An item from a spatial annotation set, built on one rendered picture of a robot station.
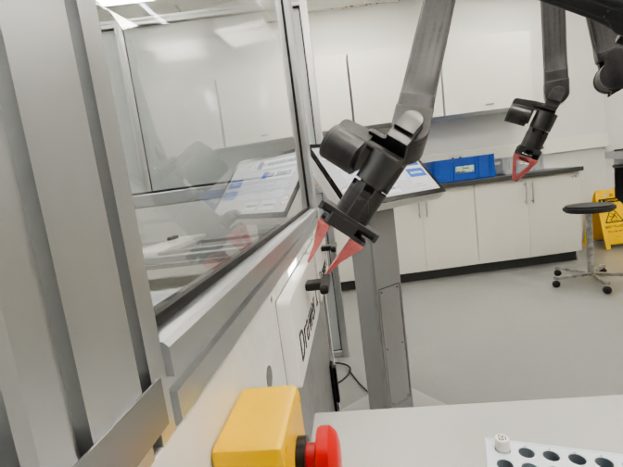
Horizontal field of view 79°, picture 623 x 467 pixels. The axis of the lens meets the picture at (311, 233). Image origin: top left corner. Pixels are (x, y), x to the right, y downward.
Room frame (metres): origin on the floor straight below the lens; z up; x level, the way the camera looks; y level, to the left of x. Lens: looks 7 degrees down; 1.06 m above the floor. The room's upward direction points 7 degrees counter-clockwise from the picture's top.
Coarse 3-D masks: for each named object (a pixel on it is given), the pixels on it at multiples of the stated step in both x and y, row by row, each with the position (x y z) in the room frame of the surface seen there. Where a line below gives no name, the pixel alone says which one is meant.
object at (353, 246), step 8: (328, 216) 0.56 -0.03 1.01; (336, 216) 0.56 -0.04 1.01; (336, 224) 0.56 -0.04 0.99; (344, 224) 0.56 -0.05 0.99; (352, 224) 0.56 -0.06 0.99; (344, 232) 0.56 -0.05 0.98; (352, 232) 0.56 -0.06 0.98; (352, 240) 0.56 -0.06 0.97; (360, 240) 0.55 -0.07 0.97; (344, 248) 0.61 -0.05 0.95; (352, 248) 0.56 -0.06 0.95; (360, 248) 0.56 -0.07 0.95; (344, 256) 0.57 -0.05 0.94; (336, 264) 0.58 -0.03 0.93; (328, 272) 0.59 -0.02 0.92
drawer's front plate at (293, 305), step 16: (304, 256) 0.69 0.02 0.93; (304, 272) 0.57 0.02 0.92; (288, 288) 0.48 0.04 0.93; (304, 288) 0.55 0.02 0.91; (288, 304) 0.42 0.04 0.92; (304, 304) 0.53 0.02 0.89; (288, 320) 0.42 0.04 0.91; (304, 320) 0.51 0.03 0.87; (288, 336) 0.42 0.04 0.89; (304, 336) 0.49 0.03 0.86; (288, 352) 0.42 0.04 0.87; (288, 368) 0.42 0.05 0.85; (304, 368) 0.46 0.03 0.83; (288, 384) 0.42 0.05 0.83
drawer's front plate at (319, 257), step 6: (312, 240) 0.87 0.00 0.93; (324, 240) 1.01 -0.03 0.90; (306, 252) 0.74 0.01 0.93; (318, 252) 0.80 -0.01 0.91; (324, 252) 0.97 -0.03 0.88; (318, 258) 0.79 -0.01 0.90; (324, 258) 0.94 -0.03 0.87; (318, 264) 0.77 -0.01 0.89; (318, 270) 0.76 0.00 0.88; (318, 276) 0.74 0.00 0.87; (318, 294) 0.73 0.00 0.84
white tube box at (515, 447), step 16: (512, 448) 0.31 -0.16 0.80; (528, 448) 0.31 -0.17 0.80; (544, 448) 0.31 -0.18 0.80; (560, 448) 0.30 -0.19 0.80; (576, 448) 0.30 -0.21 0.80; (496, 464) 0.30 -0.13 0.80; (512, 464) 0.30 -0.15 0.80; (528, 464) 0.29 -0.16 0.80; (544, 464) 0.29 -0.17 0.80; (560, 464) 0.29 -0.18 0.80; (576, 464) 0.29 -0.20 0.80; (592, 464) 0.28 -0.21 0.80; (608, 464) 0.29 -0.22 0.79
